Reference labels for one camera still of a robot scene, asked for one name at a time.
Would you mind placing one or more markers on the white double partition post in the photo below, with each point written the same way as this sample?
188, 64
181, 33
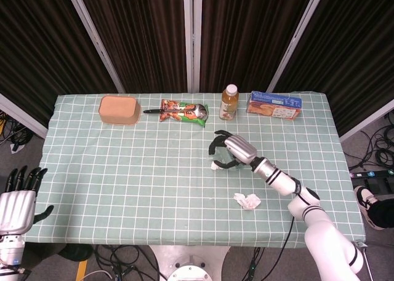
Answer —
192, 38

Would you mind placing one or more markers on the green checkered tablecloth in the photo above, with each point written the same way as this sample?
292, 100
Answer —
138, 170

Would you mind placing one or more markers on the black power strip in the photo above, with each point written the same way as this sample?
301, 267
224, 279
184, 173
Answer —
369, 174

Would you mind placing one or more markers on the orange and blue carton box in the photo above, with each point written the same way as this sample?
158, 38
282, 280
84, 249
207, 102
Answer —
271, 107

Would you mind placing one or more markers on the white paper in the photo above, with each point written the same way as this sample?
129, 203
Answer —
247, 201

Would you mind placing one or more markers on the left silver and black robot hand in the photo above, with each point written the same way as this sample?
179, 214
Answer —
17, 211

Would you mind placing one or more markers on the person leg in black trousers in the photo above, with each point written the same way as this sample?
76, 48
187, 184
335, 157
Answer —
383, 213

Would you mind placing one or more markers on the orange and green snack bag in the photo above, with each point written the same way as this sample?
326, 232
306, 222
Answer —
177, 116

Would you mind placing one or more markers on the orange plastic container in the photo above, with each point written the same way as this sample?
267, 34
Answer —
118, 109

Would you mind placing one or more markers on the right silver and black robot hand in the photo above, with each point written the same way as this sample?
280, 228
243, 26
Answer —
241, 147

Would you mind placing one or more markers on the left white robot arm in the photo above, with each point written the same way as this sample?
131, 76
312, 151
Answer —
10, 251

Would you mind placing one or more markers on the tissue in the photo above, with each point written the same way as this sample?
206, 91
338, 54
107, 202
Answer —
214, 166

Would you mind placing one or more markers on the white and black sneaker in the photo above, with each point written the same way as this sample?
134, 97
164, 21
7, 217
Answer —
363, 201

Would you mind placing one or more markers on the white partition bottom rail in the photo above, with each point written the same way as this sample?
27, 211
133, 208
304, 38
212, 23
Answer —
366, 122
21, 115

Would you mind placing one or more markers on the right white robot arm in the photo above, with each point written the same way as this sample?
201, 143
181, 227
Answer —
323, 231

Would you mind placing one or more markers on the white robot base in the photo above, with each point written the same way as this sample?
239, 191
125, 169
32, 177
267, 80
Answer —
187, 262

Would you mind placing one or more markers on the yellow tea bottle white cap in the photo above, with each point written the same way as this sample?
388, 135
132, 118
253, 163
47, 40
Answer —
229, 104

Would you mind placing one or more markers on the dark corrugated partition panel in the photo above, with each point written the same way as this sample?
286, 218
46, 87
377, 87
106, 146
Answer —
37, 47
246, 32
354, 53
141, 38

